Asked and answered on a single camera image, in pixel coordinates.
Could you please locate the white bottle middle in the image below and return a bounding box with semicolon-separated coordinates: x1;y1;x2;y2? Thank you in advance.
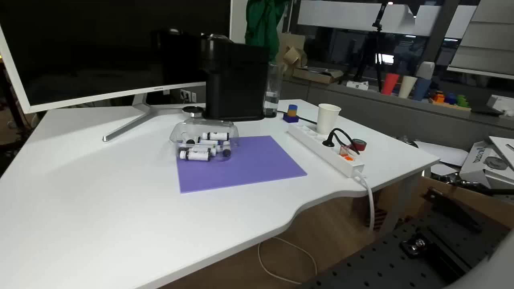
191;140;231;155

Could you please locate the black coffee machine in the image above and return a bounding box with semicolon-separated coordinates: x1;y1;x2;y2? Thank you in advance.
200;37;268;121

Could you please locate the cream cup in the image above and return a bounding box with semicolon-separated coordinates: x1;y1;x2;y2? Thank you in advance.
398;76;415;98

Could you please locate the red plug adapter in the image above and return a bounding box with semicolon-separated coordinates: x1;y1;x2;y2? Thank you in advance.
350;139;366;153

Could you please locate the white framed computer monitor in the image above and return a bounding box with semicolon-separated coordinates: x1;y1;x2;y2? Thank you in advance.
0;0;232;143

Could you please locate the white bottle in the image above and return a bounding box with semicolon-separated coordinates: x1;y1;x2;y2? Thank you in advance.
178;150;210;163
200;132;229;142
191;140;231;155

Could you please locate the white paper cup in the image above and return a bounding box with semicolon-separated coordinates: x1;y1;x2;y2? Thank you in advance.
316;103;340;135

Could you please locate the black plug with cable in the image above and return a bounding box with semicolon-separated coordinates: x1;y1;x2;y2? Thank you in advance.
322;129;354;148

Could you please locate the red cup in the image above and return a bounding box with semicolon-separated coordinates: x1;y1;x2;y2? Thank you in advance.
380;73;399;97

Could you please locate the blue cup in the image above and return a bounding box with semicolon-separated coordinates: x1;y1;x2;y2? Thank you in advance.
411;79;430;102

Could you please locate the black perforated board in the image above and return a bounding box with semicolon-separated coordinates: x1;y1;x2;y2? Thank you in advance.
298;220;478;289

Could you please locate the white bottle back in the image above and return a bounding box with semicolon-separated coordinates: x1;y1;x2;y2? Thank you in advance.
200;132;229;142

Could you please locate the clear water bottle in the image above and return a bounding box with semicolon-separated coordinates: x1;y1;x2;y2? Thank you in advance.
263;63;280;118

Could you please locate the white power cable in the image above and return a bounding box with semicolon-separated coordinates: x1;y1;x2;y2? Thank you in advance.
354;174;377;233

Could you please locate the green cloth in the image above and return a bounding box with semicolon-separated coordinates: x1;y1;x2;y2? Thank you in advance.
244;0;290;62

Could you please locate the blue and orange block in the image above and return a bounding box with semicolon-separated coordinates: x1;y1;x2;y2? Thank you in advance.
282;105;298;124

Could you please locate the white bottle front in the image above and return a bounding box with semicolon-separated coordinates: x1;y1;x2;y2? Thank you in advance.
178;150;210;163

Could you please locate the white power strip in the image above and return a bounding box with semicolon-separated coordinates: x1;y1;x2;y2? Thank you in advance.
287;126;364;177

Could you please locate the purple paper mat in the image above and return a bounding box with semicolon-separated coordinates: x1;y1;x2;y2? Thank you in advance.
176;137;305;193

